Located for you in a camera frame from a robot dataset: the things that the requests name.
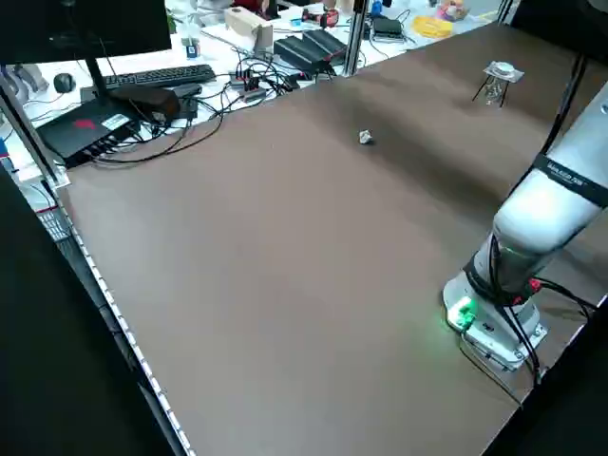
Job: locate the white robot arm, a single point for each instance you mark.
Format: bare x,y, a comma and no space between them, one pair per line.
537,214

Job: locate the black usb hub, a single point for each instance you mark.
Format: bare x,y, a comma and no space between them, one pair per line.
249,85

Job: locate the black case with red trim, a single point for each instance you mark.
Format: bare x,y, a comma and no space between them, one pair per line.
297,54
328,45

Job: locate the dark brown box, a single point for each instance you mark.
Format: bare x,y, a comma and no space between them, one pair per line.
152,102

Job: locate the red hand tool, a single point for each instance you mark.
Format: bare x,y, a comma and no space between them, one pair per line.
325,19

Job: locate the black keyboard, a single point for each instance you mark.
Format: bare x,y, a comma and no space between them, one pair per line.
157,76

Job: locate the beige wooden box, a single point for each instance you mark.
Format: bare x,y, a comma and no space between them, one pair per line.
247,24

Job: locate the small bottle with blue label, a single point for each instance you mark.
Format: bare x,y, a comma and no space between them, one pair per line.
191,47

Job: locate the black electronic device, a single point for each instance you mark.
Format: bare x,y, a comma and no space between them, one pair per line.
387,26

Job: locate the clear glass alcohol lamp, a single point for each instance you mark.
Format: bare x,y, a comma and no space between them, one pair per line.
495,92

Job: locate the yellow plastic container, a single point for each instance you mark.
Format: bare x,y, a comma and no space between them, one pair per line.
432,26

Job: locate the black box with red logo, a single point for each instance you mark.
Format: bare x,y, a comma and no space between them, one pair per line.
81,130

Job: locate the black monitor stand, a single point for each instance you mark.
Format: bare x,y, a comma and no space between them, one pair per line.
97,78

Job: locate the black computer mouse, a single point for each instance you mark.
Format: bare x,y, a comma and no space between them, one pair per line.
64,82

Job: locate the black computer monitor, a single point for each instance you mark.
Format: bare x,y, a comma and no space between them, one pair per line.
71,28

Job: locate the upright aluminium frame post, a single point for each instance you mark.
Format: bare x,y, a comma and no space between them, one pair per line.
356,33

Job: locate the slanted aluminium frame post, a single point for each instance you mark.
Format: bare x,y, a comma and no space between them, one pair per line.
28,128

